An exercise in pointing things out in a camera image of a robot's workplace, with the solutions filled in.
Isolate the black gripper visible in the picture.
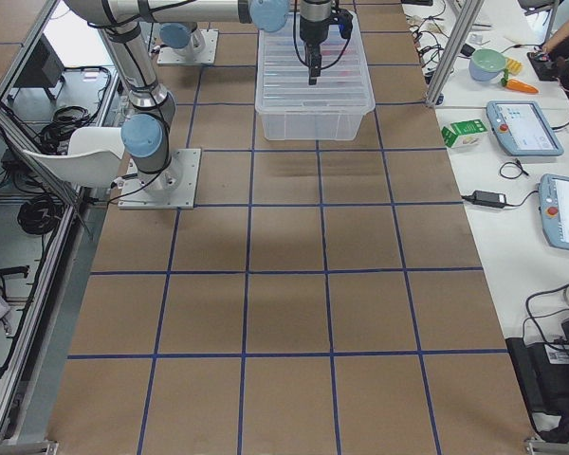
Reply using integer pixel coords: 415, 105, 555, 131
300, 0, 332, 85

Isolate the clear plastic box lid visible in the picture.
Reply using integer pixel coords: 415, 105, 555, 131
254, 13, 376, 115

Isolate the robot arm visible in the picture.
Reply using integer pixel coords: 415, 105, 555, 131
159, 23, 206, 53
68, 1, 292, 198

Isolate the clear plastic storage box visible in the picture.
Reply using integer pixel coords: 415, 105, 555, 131
258, 110, 369, 141

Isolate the green bowl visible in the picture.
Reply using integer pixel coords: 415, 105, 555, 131
468, 48, 506, 82

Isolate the green white carton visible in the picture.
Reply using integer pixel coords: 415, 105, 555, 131
441, 119, 487, 149

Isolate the yellow toy corn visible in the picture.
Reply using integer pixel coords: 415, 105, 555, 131
505, 57, 523, 76

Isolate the toy carrot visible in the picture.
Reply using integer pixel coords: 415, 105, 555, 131
500, 70, 540, 95

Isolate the teach pendant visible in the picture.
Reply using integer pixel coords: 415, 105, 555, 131
486, 100, 564, 156
538, 173, 569, 250

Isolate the black power adapter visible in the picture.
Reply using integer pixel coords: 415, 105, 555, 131
462, 190, 507, 209

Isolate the white chair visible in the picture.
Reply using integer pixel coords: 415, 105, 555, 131
23, 126, 124, 188

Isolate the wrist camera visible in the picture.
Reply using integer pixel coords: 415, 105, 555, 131
332, 9, 353, 40

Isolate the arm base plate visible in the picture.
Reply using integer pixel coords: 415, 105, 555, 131
117, 148, 201, 209
157, 28, 219, 66

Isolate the aluminium frame post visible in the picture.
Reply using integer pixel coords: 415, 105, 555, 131
425, 0, 484, 108

